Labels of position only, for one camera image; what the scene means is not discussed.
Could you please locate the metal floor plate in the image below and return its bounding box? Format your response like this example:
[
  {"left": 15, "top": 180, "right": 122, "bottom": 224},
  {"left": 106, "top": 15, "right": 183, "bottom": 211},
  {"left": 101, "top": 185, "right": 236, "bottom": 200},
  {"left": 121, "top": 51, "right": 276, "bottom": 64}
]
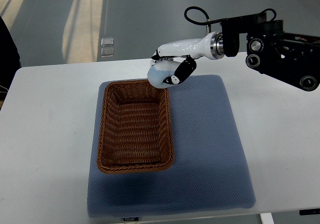
[
  {"left": 100, "top": 37, "right": 114, "bottom": 46},
  {"left": 101, "top": 47, "right": 114, "bottom": 57}
]

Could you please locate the white table leg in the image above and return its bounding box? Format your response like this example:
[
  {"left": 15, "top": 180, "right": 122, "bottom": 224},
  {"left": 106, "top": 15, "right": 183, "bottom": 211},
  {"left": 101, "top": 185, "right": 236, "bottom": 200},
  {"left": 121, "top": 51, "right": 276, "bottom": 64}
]
[{"left": 259, "top": 212, "right": 275, "bottom": 224}]

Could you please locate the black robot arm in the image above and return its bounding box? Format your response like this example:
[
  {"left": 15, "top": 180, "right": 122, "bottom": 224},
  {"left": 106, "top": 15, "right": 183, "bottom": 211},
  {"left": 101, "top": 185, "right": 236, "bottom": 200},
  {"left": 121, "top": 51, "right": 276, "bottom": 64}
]
[{"left": 147, "top": 10, "right": 320, "bottom": 92}]

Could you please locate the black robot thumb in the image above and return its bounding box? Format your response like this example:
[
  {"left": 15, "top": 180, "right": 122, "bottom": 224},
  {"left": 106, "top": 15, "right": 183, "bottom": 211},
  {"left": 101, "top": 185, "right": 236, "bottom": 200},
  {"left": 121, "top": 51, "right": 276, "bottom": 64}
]
[{"left": 163, "top": 56, "right": 197, "bottom": 85}]

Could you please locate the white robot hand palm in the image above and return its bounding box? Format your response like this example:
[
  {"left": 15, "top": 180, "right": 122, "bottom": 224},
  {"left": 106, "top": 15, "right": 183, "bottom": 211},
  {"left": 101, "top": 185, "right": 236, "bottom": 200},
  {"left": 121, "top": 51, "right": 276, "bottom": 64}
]
[{"left": 157, "top": 32, "right": 216, "bottom": 60}]

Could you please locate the brown wicker basket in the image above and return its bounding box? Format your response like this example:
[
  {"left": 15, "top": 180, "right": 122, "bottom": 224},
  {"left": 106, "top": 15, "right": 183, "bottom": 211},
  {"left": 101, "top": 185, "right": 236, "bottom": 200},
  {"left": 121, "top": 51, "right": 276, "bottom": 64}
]
[{"left": 96, "top": 79, "right": 175, "bottom": 174}]

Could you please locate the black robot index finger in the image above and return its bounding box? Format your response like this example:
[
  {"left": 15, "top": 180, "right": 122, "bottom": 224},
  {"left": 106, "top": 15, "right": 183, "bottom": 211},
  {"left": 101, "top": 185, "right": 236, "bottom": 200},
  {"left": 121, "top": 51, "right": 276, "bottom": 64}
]
[{"left": 151, "top": 49, "right": 186, "bottom": 61}]

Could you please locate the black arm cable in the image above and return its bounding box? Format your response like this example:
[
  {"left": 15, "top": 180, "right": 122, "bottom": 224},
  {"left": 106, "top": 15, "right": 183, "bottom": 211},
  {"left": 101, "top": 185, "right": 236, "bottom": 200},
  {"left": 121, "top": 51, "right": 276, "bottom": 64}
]
[{"left": 183, "top": 6, "right": 212, "bottom": 34}]

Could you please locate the dark object at left edge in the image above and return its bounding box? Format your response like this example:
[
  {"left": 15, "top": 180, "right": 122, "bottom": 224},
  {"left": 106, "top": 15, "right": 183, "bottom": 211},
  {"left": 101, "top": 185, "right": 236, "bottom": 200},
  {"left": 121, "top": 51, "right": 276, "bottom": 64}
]
[{"left": 0, "top": 17, "right": 22, "bottom": 108}]

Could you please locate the upper metal floor plate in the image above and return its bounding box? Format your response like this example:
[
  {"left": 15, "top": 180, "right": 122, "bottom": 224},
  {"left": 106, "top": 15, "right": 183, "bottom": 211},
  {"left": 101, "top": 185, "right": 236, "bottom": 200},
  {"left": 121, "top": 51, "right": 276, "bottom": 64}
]
[{"left": 100, "top": 37, "right": 114, "bottom": 46}]

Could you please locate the lower metal floor plate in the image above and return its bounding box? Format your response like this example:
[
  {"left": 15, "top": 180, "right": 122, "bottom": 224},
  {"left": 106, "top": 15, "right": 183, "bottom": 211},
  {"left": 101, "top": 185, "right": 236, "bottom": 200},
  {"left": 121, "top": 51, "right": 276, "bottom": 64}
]
[{"left": 101, "top": 47, "right": 114, "bottom": 57}]

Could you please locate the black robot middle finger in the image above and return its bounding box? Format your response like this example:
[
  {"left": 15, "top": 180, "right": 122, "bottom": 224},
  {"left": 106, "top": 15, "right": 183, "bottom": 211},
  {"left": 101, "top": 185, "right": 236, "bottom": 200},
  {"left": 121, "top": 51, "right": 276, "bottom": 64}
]
[{"left": 150, "top": 59, "right": 173, "bottom": 66}]

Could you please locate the blue textured mat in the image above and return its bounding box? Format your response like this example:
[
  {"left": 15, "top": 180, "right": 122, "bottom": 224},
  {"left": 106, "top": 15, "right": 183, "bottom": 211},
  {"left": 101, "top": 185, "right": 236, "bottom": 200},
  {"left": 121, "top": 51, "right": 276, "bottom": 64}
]
[{"left": 87, "top": 75, "right": 256, "bottom": 218}]

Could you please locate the light blue plush toy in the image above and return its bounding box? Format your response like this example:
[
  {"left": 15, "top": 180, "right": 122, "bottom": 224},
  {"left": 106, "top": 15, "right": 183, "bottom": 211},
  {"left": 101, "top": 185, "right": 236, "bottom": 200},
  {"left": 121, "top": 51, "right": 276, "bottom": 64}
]
[{"left": 147, "top": 60, "right": 180, "bottom": 89}]

